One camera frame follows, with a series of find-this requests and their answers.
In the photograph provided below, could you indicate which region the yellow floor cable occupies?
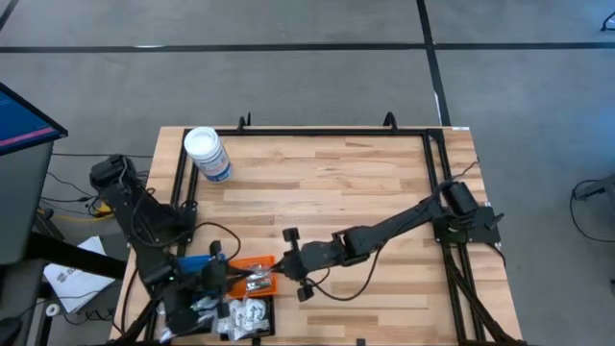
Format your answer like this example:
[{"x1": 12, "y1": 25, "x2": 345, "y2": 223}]
[{"x1": 37, "y1": 199, "x2": 119, "y2": 223}]

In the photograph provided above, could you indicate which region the monitor with blue screen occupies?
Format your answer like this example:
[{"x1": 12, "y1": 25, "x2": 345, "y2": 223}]
[{"x1": 0, "y1": 81, "x2": 69, "y2": 158}]

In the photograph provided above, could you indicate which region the black plastic bin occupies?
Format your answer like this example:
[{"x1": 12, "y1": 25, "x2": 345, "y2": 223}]
[{"x1": 158, "y1": 295, "x2": 277, "y2": 343}]

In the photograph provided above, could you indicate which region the black desk beam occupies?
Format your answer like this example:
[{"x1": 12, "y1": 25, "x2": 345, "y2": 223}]
[{"x1": 23, "y1": 230, "x2": 129, "y2": 281}]

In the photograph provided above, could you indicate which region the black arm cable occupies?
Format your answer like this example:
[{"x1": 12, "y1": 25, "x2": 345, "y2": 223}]
[
  {"x1": 306, "y1": 157, "x2": 481, "y2": 303},
  {"x1": 143, "y1": 220, "x2": 243, "y2": 263}
]

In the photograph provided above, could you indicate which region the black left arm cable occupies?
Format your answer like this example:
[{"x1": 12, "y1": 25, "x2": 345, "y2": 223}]
[{"x1": 143, "y1": 220, "x2": 243, "y2": 263}]

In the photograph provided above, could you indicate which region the black floor cable bundle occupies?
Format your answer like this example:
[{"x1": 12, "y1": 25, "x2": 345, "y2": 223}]
[{"x1": 40, "y1": 170, "x2": 105, "y2": 217}]

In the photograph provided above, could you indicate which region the orange slotted plastic basket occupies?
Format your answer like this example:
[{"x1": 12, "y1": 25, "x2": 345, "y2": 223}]
[{"x1": 225, "y1": 256, "x2": 280, "y2": 299}]

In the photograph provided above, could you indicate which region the white wipes canister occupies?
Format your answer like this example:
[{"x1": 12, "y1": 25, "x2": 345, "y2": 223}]
[{"x1": 184, "y1": 126, "x2": 235, "y2": 185}]

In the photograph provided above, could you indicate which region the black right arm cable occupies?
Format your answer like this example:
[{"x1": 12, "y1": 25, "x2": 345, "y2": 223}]
[{"x1": 306, "y1": 157, "x2": 481, "y2": 303}]

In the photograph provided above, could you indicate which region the grey cabinet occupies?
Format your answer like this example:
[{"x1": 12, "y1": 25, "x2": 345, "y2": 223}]
[{"x1": 0, "y1": 141, "x2": 55, "y2": 266}]

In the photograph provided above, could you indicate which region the white paper sheet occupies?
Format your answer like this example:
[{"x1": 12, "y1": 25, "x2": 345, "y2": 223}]
[{"x1": 42, "y1": 235, "x2": 117, "y2": 314}]

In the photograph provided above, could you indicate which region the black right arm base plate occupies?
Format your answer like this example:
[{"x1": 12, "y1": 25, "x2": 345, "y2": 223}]
[{"x1": 430, "y1": 205, "x2": 502, "y2": 245}]

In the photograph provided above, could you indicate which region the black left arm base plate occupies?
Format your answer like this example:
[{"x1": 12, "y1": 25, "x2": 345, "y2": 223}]
[{"x1": 125, "y1": 206, "x2": 199, "y2": 247}]

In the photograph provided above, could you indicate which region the blue plastic bin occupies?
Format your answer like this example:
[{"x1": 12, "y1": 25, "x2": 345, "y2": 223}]
[{"x1": 172, "y1": 254, "x2": 228, "y2": 302}]

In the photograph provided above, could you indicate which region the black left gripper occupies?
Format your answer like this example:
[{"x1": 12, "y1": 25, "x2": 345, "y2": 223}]
[{"x1": 201, "y1": 239, "x2": 255, "y2": 319}]

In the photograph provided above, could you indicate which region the grey stand leg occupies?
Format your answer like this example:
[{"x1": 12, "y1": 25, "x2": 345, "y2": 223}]
[{"x1": 574, "y1": 172, "x2": 615, "y2": 203}]

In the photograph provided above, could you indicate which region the black base cable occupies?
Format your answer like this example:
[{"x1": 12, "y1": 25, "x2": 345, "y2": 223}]
[{"x1": 119, "y1": 268, "x2": 160, "y2": 337}]

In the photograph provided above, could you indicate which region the black aluminium table frame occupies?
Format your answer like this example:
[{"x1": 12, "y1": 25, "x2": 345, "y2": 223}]
[{"x1": 111, "y1": 111, "x2": 529, "y2": 346}]

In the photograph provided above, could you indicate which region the black looped floor cable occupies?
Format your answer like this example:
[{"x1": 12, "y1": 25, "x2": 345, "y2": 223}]
[{"x1": 570, "y1": 178, "x2": 615, "y2": 244}]

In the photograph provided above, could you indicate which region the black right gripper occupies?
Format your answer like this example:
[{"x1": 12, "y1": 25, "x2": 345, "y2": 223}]
[{"x1": 261, "y1": 227, "x2": 348, "y2": 304}]

